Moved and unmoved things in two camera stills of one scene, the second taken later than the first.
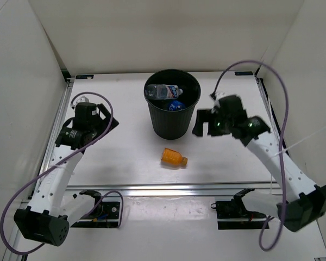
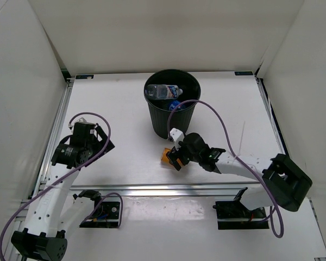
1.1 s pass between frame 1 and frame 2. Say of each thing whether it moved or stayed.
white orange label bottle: stayed
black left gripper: moved
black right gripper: moved
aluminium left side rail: stayed
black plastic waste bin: stayed
